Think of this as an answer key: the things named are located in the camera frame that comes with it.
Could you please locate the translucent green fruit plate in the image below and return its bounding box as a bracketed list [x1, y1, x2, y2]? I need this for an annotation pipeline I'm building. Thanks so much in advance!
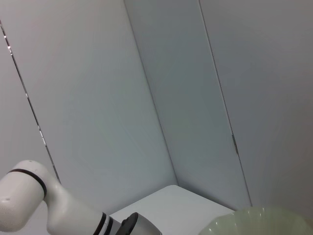
[198, 206, 313, 235]

